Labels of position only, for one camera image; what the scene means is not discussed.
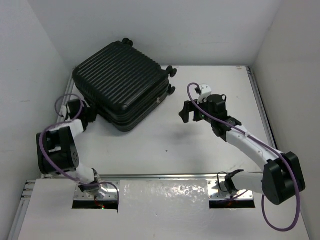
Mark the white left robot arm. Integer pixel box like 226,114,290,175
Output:
36,98,100,196

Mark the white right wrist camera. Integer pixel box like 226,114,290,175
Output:
195,83,212,105

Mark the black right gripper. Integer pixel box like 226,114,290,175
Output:
179,98,215,124

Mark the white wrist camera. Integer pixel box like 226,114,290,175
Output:
59,105,68,119
195,83,212,105

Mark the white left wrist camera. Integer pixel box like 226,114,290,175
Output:
59,105,68,119

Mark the black hard-shell suitcase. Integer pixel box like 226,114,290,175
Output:
72,38,177,133

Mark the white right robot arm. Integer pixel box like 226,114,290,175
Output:
179,94,306,206

